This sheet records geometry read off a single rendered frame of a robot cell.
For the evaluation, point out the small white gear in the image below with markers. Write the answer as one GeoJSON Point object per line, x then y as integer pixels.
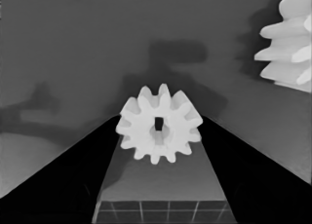
{"type": "Point", "coordinates": [139, 120]}
{"type": "Point", "coordinates": [289, 32]}

